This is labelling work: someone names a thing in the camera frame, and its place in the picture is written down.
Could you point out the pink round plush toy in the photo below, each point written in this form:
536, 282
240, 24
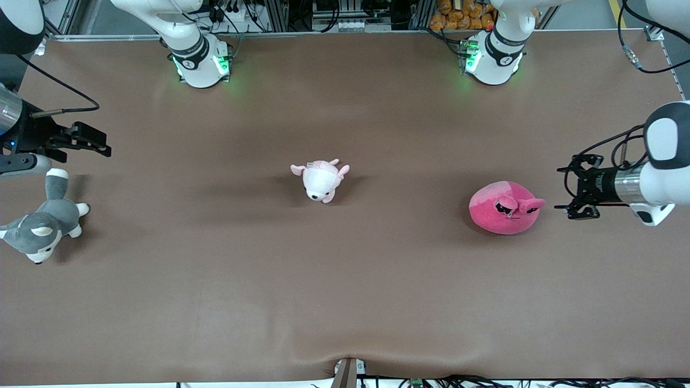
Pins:
496, 213

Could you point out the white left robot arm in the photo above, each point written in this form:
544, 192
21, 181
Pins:
666, 134

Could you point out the aluminium corner bracket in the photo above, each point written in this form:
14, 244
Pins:
654, 33

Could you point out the aluminium table edge rail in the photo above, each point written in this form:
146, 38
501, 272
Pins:
323, 34

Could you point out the pile of orange bread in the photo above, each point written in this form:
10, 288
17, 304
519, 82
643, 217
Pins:
463, 15

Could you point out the white power strip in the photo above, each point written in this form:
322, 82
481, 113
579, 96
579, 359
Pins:
353, 25

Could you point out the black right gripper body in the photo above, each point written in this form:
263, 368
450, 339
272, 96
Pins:
33, 134

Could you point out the pale pink white plush toy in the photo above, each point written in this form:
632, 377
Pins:
319, 183

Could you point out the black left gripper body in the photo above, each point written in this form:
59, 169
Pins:
599, 185

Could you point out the grey husky plush toy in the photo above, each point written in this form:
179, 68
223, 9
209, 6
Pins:
46, 226

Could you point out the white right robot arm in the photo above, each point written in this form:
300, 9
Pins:
199, 70

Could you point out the metal table edge bracket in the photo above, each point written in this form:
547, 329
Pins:
346, 374

